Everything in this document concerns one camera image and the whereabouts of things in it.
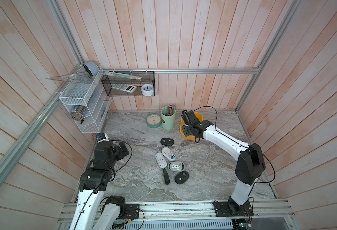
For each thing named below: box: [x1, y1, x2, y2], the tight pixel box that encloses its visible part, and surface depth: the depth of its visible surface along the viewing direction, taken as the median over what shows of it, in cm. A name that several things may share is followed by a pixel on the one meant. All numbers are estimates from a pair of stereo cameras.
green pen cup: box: [160, 106, 176, 131], surface depth 106 cm
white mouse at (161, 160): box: [155, 152, 168, 169], surface depth 92 cm
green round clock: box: [146, 113, 162, 129], surface depth 113 cm
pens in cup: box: [166, 103, 175, 116], surface depth 101 cm
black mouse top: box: [160, 137, 175, 147], surface depth 100 cm
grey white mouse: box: [168, 161, 185, 173], surface depth 87 cm
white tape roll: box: [140, 83, 154, 97], surface depth 97 cm
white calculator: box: [111, 83, 137, 93], surface depth 100 cm
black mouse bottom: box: [174, 170, 190, 185], surface depth 85 cm
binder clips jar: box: [70, 105, 84, 121], surface depth 78 cm
